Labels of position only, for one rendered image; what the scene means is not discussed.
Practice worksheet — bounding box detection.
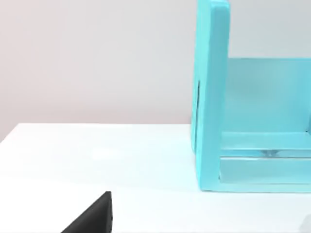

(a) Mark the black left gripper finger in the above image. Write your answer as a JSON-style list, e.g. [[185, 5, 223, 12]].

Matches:
[[60, 191, 113, 233]]

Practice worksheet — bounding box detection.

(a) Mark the light blue rack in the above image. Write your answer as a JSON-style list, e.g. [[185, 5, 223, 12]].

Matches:
[[191, 0, 311, 194]]

